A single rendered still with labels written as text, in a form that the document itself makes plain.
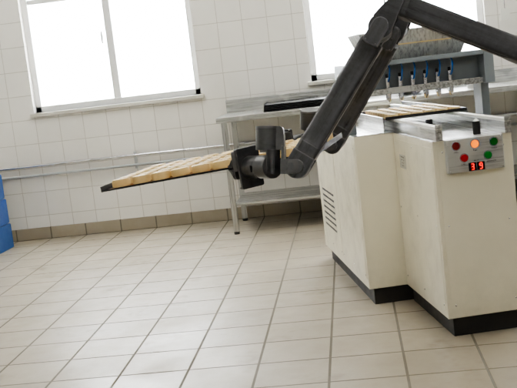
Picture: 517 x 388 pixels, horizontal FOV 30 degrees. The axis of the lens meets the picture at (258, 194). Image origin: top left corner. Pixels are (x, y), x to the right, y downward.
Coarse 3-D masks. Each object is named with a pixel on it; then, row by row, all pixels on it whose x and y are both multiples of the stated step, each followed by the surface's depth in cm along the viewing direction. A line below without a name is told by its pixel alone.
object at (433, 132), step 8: (384, 120) 482; (392, 120) 463; (400, 120) 449; (408, 120) 444; (392, 128) 466; (400, 128) 450; (408, 128) 436; (416, 128) 421; (424, 128) 408; (432, 128) 395; (440, 128) 391; (416, 136) 423; (424, 136) 410; (432, 136) 397; (440, 136) 392
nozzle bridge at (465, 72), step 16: (416, 64) 469; (432, 64) 470; (448, 64) 471; (464, 64) 471; (480, 64) 469; (384, 80) 469; (416, 80) 470; (432, 80) 471; (464, 80) 467; (480, 80) 468; (480, 96) 478; (480, 112) 482
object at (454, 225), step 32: (448, 128) 448; (416, 160) 424; (512, 160) 400; (416, 192) 431; (448, 192) 398; (480, 192) 400; (512, 192) 401; (416, 224) 438; (448, 224) 400; (480, 224) 401; (512, 224) 403; (416, 256) 446; (448, 256) 402; (480, 256) 403; (512, 256) 405; (416, 288) 455; (448, 288) 404; (480, 288) 405; (512, 288) 406; (448, 320) 417; (480, 320) 410; (512, 320) 411
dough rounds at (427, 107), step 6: (390, 108) 515; (396, 108) 509; (402, 108) 510; (408, 108) 499; (414, 108) 492; (420, 108) 487; (426, 108) 488; (432, 108) 477; (438, 108) 470; (444, 108) 465; (450, 108) 467; (456, 108) 465; (366, 114) 514; (372, 114) 498; (378, 114) 486; (384, 114) 474; (390, 114) 467; (396, 114) 463; (402, 114) 463; (408, 114) 463
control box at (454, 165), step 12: (444, 144) 395; (468, 144) 394; (480, 144) 394; (456, 156) 394; (468, 156) 394; (480, 156) 395; (492, 156) 395; (456, 168) 394; (468, 168) 395; (492, 168) 396
